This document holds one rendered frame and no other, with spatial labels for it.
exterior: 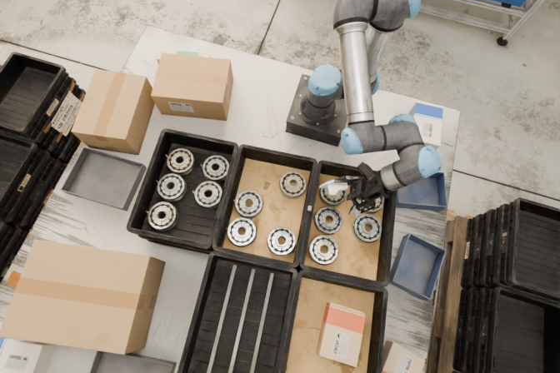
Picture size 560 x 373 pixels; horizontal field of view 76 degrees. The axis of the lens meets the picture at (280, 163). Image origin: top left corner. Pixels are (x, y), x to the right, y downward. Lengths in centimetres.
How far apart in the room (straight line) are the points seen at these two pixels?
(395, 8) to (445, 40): 205
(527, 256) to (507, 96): 137
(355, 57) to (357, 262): 72
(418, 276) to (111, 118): 137
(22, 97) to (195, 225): 131
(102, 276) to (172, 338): 35
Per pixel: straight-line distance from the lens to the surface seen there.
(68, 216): 169
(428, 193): 166
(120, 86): 166
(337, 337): 127
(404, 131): 104
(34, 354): 157
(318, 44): 282
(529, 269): 205
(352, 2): 106
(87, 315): 138
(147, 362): 152
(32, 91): 233
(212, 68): 161
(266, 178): 140
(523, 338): 213
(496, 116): 292
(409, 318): 155
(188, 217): 139
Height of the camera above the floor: 215
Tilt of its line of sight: 69 degrees down
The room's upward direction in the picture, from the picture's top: 5 degrees clockwise
